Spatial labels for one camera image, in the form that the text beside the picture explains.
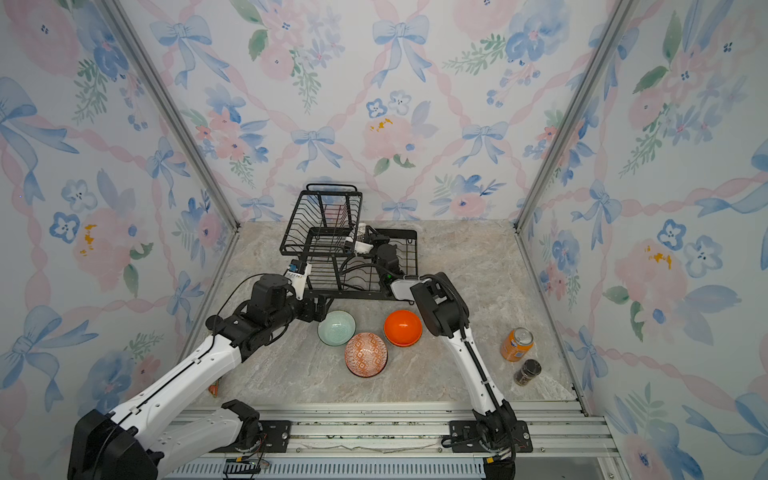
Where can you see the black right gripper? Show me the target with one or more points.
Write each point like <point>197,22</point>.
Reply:
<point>378,241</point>

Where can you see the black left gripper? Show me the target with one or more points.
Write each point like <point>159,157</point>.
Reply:
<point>309,313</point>

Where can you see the orange plastic bowl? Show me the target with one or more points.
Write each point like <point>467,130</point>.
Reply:
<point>403,328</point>

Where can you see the pale green ceramic bowl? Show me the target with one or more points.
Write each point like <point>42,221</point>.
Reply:
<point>337,328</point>

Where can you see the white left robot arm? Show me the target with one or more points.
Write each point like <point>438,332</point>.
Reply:
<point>134,440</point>

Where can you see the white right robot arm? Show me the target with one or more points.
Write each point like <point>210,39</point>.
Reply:
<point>446,316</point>

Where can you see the black lid jar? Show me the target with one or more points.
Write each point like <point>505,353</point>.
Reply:
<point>213,324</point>

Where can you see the red patterned ceramic bowl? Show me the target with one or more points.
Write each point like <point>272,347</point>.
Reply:
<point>366,355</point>

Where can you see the green packet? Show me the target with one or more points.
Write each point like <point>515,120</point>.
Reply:
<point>213,390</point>

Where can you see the dark spice jar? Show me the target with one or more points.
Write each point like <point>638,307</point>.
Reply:
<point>529,370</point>

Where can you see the black wire dish rack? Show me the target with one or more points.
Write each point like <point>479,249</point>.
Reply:
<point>323,216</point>

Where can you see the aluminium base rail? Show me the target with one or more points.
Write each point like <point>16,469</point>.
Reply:
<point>421,440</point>

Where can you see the aluminium left corner post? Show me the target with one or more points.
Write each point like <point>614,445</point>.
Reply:
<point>128,38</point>

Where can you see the aluminium corner post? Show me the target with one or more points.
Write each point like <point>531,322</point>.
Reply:
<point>608,41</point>
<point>128,38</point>

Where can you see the aluminium right corner post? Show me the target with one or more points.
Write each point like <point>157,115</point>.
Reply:
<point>608,41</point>

